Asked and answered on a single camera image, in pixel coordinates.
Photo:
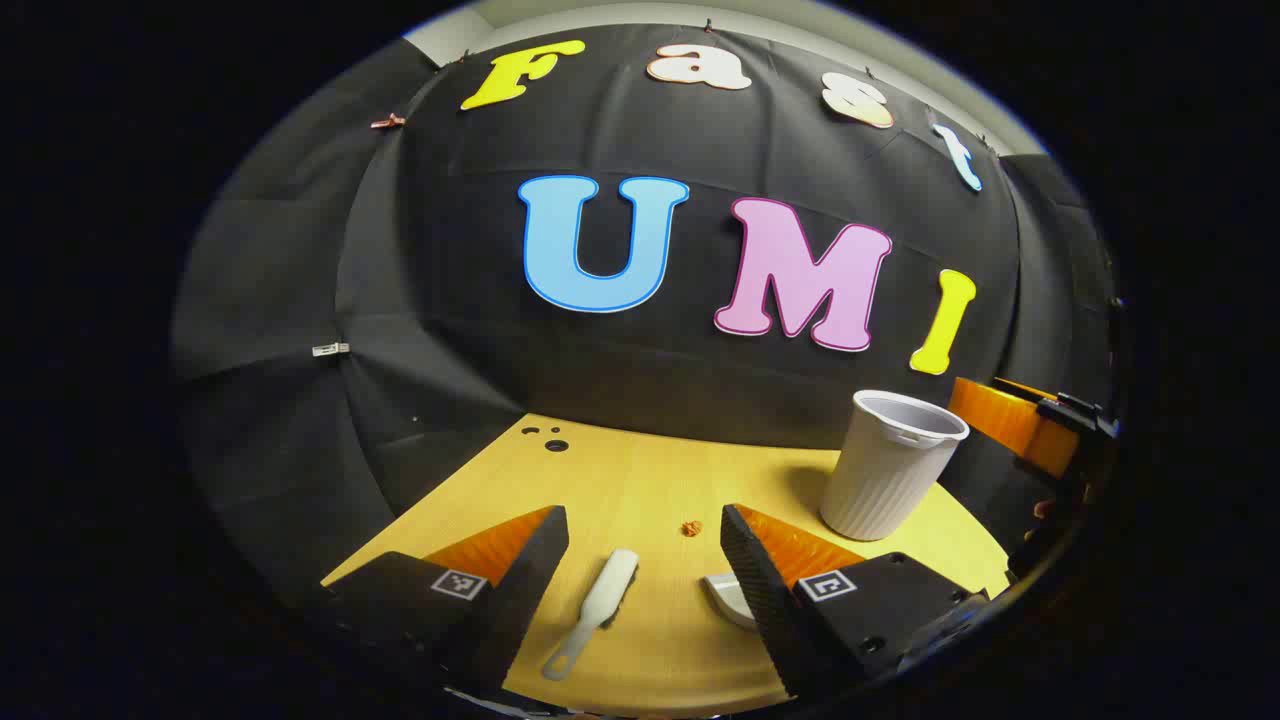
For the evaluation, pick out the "black backdrop cloth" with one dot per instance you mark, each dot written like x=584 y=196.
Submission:
x=450 y=300

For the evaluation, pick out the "orange cloth clip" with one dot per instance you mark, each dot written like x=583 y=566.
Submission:
x=388 y=121

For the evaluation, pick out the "white ribbed garbage bin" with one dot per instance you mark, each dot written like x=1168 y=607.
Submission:
x=885 y=480

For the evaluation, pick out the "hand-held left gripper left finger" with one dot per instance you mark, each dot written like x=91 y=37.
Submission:
x=530 y=580

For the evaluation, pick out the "white cloth clip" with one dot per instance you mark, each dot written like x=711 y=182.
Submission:
x=330 y=349

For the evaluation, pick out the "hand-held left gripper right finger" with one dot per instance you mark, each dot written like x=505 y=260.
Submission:
x=760 y=590

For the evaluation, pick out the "white dustpan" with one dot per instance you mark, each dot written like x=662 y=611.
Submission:
x=730 y=598

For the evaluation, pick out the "small white broom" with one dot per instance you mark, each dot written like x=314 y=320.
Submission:
x=605 y=600

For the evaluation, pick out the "wooden desktop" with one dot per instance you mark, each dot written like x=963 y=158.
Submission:
x=620 y=480

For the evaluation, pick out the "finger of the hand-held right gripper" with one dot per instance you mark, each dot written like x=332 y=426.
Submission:
x=1010 y=425

